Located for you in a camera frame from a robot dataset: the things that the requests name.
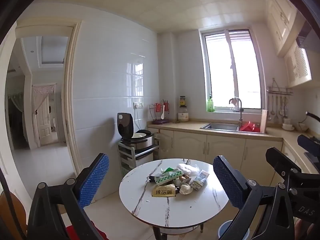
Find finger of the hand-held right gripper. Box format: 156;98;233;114
297;134;320;164
265;147;304;178

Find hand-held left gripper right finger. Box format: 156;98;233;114
213;155;304;240

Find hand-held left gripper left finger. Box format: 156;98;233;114
27;153;110;240

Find blue trash bin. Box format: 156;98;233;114
217;219;251;240

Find small milk carton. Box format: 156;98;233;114
191;169;209;192

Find stack of white bowls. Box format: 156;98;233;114
282;118;296;131

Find cream kitchen base cabinets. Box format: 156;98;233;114
147;120;320;180

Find grey storage trolley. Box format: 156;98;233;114
117;137;160;178

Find wooden cutting board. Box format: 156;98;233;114
260;109;269;134

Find white plastic bag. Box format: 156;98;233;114
177;163;200;178

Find red plastic basin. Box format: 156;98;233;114
239;121;261;133

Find hanging kitchen utensils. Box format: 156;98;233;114
267;95;288;123

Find steel sink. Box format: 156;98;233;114
200;122;267;134

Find red cloth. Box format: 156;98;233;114
65;223;107;240

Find green white checked packet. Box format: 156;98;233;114
154;171;182;185

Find black rice cooker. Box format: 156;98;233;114
117;112;154;153

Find round marble table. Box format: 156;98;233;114
119;158;230;240

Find steel faucet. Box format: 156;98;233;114
228;97;244;127

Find yellow snack packet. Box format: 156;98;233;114
152;184;176;198

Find white panel door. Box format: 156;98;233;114
32;84;59;146

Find green soap bottle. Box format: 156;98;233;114
206;94;215;113

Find large glass jar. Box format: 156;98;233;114
178;106;190;123

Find black range hood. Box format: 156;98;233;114
296;20;320;53

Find kitchen window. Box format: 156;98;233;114
198;28;267;113

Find black plug cable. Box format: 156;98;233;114
297;119;310;132

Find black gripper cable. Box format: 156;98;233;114
306;111;320;122

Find white power cord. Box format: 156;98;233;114
134;107;141;133

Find red wire utensil rack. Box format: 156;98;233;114
149;99;171;124

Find cream door frame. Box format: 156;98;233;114
14;19;83;155

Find cream wall cabinets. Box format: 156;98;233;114
264;0;313;88

